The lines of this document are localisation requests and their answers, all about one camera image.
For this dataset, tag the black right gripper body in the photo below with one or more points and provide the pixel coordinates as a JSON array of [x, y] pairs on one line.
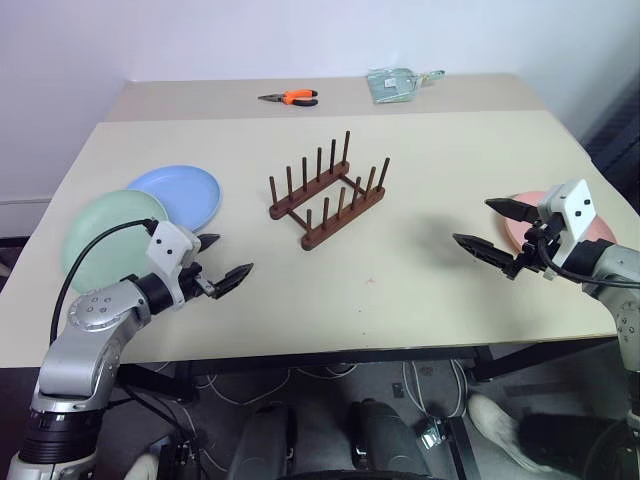
[[542, 245]]

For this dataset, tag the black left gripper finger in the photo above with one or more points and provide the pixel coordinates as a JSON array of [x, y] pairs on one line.
[[209, 241], [232, 279]]

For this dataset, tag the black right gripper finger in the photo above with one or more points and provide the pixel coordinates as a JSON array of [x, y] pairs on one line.
[[485, 248], [515, 210]]

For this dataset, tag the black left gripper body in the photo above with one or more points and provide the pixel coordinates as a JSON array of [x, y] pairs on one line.
[[195, 285]]

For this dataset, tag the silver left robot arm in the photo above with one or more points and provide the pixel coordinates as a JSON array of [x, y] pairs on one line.
[[82, 362]]

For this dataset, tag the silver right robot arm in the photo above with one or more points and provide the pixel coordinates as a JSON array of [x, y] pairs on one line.
[[622, 265]]

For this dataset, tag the wooden dish rack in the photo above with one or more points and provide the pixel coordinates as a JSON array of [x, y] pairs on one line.
[[325, 197]]

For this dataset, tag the blue plate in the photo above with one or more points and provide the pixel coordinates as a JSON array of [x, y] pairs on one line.
[[185, 192]]

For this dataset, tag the red plate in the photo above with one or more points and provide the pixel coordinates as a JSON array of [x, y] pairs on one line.
[[597, 232]]

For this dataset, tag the green plate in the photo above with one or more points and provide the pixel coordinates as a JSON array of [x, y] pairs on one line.
[[107, 235]]

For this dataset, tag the dark fabric panel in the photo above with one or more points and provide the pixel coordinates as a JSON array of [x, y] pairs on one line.
[[617, 125]]

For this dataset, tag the dark rounded robot leg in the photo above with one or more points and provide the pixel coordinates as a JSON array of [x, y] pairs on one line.
[[387, 440], [265, 442]]

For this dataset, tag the white shoe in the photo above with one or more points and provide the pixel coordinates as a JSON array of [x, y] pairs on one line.
[[495, 425]]

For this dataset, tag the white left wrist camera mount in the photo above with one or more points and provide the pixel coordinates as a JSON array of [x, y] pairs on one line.
[[167, 245]]

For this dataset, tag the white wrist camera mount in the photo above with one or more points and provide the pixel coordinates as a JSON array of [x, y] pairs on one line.
[[575, 210], [167, 245]]

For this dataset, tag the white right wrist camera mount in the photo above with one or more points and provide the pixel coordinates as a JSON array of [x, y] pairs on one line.
[[575, 210]]

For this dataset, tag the black metal table frame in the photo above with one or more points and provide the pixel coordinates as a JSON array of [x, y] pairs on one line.
[[300, 361]]

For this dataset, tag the small metal bracket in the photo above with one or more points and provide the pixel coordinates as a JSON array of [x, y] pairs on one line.
[[430, 436]]

